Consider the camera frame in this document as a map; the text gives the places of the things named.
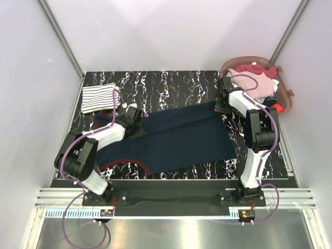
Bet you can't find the right aluminium corner post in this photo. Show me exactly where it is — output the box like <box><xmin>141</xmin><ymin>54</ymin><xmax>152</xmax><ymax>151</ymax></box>
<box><xmin>270</xmin><ymin>0</ymin><xmax>311</xmax><ymax>64</ymax></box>

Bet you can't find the grey garment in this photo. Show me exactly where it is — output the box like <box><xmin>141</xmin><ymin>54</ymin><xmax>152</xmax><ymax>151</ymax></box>
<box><xmin>255</xmin><ymin>92</ymin><xmax>277</xmax><ymax>106</ymax></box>

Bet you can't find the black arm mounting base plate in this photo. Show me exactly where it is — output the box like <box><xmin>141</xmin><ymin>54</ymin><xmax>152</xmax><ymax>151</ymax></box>
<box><xmin>50</xmin><ymin>178</ymin><xmax>267</xmax><ymax>217</ymax></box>

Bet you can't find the right small circuit board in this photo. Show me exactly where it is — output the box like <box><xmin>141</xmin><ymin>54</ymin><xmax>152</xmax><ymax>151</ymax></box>
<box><xmin>239</xmin><ymin>210</ymin><xmax>256</xmax><ymax>219</ymax></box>

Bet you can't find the orange red garment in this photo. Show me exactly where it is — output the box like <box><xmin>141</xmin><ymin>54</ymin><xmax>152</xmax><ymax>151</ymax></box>
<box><xmin>273</xmin><ymin>103</ymin><xmax>284</xmax><ymax>114</ymax></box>

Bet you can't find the light pink garment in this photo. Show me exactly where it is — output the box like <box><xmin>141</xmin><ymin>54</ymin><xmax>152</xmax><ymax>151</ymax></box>
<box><xmin>228</xmin><ymin>69</ymin><xmax>279</xmax><ymax>99</ymax></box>

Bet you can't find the navy tank top red trim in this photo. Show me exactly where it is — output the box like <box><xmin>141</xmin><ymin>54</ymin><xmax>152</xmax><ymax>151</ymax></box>
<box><xmin>96</xmin><ymin>100</ymin><xmax>237</xmax><ymax>175</ymax></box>

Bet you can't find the left aluminium corner post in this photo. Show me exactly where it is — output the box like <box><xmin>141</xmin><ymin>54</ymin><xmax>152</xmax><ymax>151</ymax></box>
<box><xmin>37</xmin><ymin>0</ymin><xmax>85</xmax><ymax>80</ymax></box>

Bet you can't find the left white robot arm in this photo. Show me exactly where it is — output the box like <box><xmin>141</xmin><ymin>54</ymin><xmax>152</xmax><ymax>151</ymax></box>
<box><xmin>54</xmin><ymin>105</ymin><xmax>145</xmax><ymax>205</ymax></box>

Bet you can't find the left small circuit board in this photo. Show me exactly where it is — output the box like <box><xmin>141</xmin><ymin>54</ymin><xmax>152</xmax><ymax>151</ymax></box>
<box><xmin>100</xmin><ymin>209</ymin><xmax>114</xmax><ymax>217</ymax></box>

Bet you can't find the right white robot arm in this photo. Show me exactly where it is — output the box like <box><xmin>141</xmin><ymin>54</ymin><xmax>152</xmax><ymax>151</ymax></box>
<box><xmin>215</xmin><ymin>74</ymin><xmax>280</xmax><ymax>206</ymax></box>

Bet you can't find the aluminium frame rail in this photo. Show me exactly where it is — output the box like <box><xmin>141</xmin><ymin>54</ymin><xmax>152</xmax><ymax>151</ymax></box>
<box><xmin>34</xmin><ymin>188</ymin><xmax>315</xmax><ymax>209</ymax></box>

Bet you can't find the small circuit board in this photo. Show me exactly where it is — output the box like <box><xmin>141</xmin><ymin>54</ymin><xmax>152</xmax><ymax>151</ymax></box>
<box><xmin>239</xmin><ymin>210</ymin><xmax>256</xmax><ymax>219</ymax></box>
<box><xmin>100</xmin><ymin>209</ymin><xmax>114</xmax><ymax>217</ymax></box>

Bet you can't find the aluminium corner post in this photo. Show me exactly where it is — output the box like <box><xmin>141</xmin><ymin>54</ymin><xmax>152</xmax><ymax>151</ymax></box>
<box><xmin>270</xmin><ymin>0</ymin><xmax>311</xmax><ymax>64</ymax></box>
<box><xmin>37</xmin><ymin>0</ymin><xmax>85</xmax><ymax>80</ymax></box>

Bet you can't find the brown translucent plastic basket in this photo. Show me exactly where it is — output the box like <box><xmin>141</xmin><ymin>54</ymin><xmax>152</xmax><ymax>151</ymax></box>
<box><xmin>219</xmin><ymin>56</ymin><xmax>294</xmax><ymax>115</ymax></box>

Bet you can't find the black white striped tank top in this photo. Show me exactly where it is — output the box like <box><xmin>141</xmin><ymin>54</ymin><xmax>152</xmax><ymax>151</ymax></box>
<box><xmin>81</xmin><ymin>82</ymin><xmax>121</xmax><ymax>114</ymax></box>

